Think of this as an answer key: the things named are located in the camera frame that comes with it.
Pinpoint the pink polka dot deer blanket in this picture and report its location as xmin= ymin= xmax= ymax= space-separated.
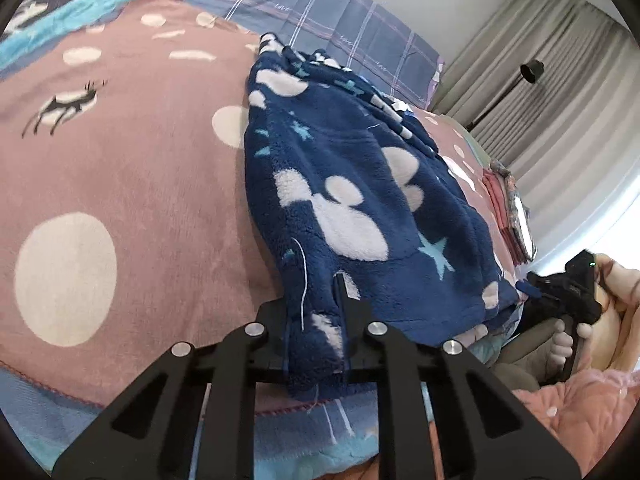
xmin=0 ymin=0 xmax=531 ymax=411

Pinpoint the person's pink quilted clothing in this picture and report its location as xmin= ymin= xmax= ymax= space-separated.
xmin=512 ymin=367 xmax=640 ymax=478

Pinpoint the person's right forearm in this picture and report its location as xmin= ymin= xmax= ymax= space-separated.
xmin=592 ymin=252 xmax=640 ymax=373

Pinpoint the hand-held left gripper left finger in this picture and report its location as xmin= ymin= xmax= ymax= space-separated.
xmin=52 ymin=300 xmax=292 ymax=480

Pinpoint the grey cloth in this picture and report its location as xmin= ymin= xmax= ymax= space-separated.
xmin=492 ymin=317 xmax=561 ymax=393

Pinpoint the black floor lamp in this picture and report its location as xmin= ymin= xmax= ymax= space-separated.
xmin=467 ymin=59 xmax=546 ymax=131

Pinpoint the grey pleated curtain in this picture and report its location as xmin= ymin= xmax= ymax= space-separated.
xmin=430 ymin=0 xmax=640 ymax=261

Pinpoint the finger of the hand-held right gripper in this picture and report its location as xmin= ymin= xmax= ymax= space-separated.
xmin=515 ymin=271 xmax=557 ymax=307

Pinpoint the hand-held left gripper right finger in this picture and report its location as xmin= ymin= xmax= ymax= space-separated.
xmin=335 ymin=272 xmax=582 ymax=480

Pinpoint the person's right hand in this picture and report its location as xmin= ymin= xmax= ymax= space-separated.
xmin=549 ymin=319 xmax=595 ymax=370

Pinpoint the blue floral folded garment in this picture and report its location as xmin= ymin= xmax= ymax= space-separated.
xmin=492 ymin=160 xmax=538 ymax=262

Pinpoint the pink folded garment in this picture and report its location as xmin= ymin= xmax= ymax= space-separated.
xmin=482 ymin=167 xmax=526 ymax=262

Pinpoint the navy fleece star print garment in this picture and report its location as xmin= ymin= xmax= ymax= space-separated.
xmin=243 ymin=32 xmax=523 ymax=403

